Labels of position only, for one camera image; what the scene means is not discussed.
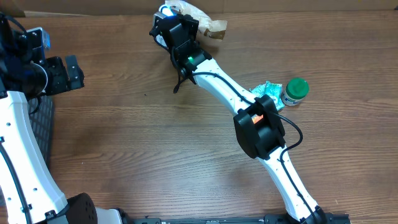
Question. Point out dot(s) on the white barcode scanner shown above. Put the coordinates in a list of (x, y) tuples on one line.
[(164, 11)]

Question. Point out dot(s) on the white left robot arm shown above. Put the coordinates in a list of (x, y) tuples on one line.
[(31, 194)]

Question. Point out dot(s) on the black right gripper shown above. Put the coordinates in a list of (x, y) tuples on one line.
[(191, 23)]

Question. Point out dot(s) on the grey plastic mesh basket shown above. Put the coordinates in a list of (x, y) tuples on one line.
[(42, 126)]

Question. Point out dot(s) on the green lid jar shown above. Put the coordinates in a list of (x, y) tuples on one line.
[(295, 91)]

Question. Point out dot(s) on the small teal tissue packet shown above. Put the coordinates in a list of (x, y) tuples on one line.
[(274, 91)]

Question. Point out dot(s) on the teal snack packet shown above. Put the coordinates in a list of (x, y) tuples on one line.
[(260, 90)]

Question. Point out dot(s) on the orange tissue packet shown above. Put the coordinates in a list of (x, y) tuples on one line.
[(256, 118)]

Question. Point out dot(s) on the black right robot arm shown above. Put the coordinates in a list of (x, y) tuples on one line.
[(258, 125)]

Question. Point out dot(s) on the brown paper bread bag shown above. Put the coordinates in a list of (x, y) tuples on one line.
[(214, 29)]

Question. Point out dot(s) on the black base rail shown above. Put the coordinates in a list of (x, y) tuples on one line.
[(267, 219)]

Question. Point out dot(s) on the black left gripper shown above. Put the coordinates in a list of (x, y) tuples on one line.
[(58, 74)]

